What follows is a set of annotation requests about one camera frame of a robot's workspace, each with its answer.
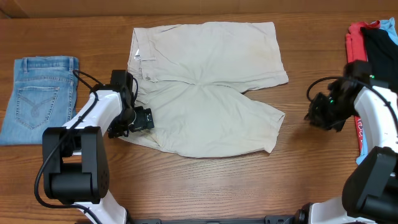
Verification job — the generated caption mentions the beige cotton shorts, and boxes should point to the beige cotton shorts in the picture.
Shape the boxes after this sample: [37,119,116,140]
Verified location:
[126,22,289,158]

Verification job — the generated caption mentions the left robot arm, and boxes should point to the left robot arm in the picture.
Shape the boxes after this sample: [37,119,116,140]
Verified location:
[34,70,154,223]

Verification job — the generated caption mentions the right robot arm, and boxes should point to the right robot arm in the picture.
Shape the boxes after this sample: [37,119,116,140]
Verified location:
[291,60,397,223]

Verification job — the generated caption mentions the red t-shirt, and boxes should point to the red t-shirt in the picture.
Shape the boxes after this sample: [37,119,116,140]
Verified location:
[346,21,380,156]

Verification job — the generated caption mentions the black garment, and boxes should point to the black garment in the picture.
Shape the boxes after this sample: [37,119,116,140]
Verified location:
[361,27,397,93]

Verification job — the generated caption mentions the folded blue denim jeans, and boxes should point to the folded blue denim jeans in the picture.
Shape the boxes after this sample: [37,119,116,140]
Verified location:
[1,56,79,146]

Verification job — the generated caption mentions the light blue t-shirt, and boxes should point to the light blue t-shirt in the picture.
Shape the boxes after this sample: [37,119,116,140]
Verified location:
[346,17,397,165]

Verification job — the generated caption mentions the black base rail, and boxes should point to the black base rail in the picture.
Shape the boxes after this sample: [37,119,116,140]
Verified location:
[127,214,308,224]

